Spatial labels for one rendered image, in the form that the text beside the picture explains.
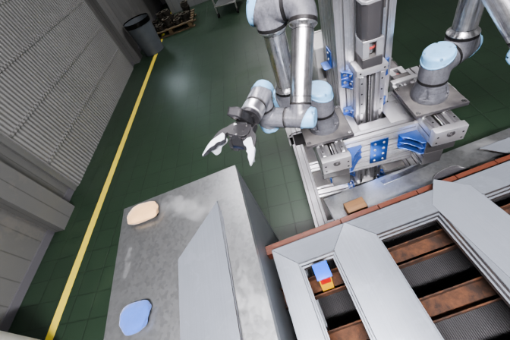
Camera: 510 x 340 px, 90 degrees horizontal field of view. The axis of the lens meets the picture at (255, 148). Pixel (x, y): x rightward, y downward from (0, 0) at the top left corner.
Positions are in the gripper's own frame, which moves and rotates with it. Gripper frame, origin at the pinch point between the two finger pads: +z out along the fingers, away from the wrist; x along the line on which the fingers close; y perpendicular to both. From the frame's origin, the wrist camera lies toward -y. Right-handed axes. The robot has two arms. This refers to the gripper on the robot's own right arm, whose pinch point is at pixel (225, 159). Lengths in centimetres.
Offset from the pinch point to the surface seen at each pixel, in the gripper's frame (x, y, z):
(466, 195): -78, 49, -36
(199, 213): 25, 44, 2
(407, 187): -63, 70, -48
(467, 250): -77, 51, -14
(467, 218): -78, 49, -25
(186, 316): 9, 40, 37
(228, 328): -6, 38, 36
